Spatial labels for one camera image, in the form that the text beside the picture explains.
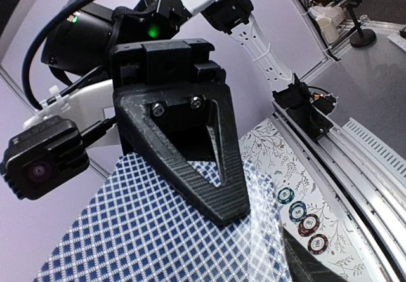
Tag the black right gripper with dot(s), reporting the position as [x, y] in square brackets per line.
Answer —
[77, 50]

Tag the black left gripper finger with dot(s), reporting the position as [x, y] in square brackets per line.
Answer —
[303, 266]

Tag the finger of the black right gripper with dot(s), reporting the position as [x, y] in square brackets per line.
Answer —
[187, 133]

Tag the red black 100 chip pile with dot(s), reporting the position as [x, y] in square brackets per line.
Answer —
[318, 244]
[308, 225]

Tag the blue green 50 chip pile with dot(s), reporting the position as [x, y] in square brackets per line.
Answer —
[297, 211]

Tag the blue card deck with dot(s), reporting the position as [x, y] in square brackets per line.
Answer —
[137, 228]

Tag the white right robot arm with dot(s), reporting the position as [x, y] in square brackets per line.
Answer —
[167, 62]

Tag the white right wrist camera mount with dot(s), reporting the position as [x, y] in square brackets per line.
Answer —
[84, 107]

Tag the front aluminium rail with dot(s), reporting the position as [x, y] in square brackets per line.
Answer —
[361, 181]

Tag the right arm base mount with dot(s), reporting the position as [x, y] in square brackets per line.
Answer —
[308, 107]

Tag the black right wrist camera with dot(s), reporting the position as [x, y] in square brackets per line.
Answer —
[43, 158]

